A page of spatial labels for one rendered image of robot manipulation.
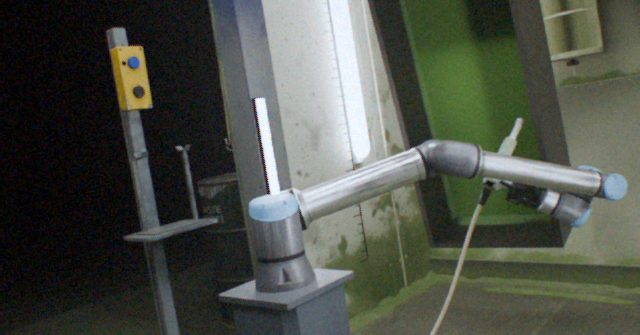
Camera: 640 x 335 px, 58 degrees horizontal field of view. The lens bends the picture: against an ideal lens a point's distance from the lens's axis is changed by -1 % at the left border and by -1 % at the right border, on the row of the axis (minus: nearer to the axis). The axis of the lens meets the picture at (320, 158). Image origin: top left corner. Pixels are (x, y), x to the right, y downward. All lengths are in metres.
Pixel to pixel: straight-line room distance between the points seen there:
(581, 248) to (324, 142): 1.49
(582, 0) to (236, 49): 1.88
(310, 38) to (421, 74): 0.60
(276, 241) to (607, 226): 2.11
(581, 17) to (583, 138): 0.69
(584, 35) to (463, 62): 0.90
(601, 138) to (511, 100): 0.98
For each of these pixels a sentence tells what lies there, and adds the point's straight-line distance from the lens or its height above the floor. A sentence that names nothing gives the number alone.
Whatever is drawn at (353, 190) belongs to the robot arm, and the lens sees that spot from 1.95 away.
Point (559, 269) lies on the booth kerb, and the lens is 3.42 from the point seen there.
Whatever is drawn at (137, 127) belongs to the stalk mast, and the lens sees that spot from 2.53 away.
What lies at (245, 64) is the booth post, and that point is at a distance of 2.67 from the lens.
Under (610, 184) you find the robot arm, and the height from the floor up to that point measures 0.76.
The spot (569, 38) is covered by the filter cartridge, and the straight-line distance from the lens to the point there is 3.46.
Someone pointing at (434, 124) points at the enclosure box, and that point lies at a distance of 2.92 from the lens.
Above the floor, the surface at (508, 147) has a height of 0.91.
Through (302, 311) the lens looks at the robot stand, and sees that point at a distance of 1.70.
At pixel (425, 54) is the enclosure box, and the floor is 1.36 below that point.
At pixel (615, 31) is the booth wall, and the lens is 3.77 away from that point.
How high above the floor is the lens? 1.12
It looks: 3 degrees down
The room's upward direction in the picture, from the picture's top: 9 degrees counter-clockwise
